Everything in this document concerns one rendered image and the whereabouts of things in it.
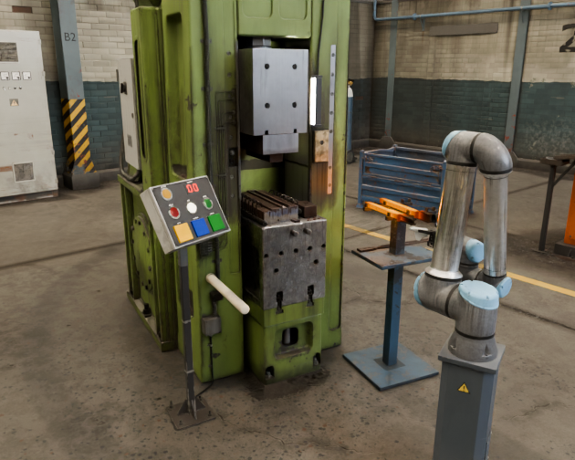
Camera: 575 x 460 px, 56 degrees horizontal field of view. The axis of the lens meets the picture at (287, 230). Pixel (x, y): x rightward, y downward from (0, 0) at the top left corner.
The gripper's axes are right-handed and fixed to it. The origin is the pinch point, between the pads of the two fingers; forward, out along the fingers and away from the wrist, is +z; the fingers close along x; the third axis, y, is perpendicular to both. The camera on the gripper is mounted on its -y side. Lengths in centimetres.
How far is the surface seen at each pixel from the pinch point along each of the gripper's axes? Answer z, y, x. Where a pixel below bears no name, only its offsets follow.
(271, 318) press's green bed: 43, 56, -59
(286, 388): 38, 96, -53
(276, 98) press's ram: 49, -57, -54
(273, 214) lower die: 49, 1, -55
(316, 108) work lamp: 61, -51, -25
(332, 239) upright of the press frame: 67, 25, -10
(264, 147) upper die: 49, -34, -60
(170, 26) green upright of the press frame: 99, -92, -91
